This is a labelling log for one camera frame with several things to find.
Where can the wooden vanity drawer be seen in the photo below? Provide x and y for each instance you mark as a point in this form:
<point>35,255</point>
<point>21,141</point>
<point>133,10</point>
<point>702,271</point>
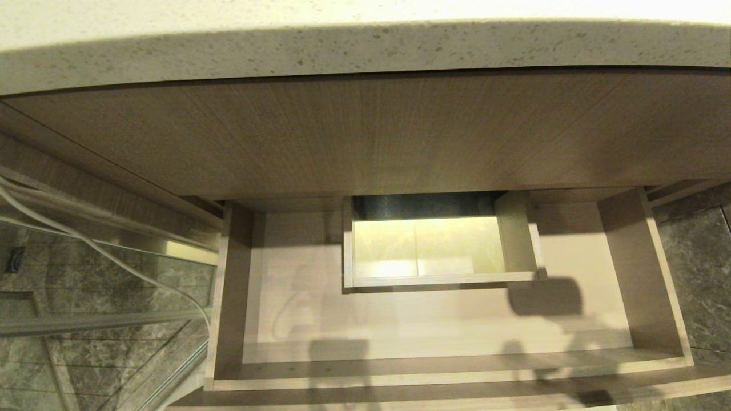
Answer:
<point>428,322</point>

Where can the fixed wooden cabinet front panel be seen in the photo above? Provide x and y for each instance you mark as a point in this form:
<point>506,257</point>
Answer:
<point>365,137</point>

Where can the speckled stone countertop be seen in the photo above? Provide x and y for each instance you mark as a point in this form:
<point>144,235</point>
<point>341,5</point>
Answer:
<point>365,45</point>

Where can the glass shower partition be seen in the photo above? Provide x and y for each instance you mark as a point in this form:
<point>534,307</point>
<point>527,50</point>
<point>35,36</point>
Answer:
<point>114,279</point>

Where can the wooden cabinet side panel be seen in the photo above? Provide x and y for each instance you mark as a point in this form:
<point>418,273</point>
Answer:
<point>57,165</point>

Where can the chrome floor rail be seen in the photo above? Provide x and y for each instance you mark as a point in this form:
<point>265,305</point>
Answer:
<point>178,371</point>

